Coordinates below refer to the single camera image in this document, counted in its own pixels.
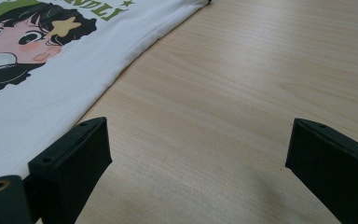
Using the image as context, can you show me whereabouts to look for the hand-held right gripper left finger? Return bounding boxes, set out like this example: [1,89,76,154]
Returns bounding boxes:
[27,117,113,224]

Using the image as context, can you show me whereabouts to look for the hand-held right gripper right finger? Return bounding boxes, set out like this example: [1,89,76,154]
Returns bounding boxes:
[284,118,358,224]

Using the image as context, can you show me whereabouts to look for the white cartoon print T-shirt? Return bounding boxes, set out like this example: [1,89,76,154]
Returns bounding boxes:
[0,0,213,185]

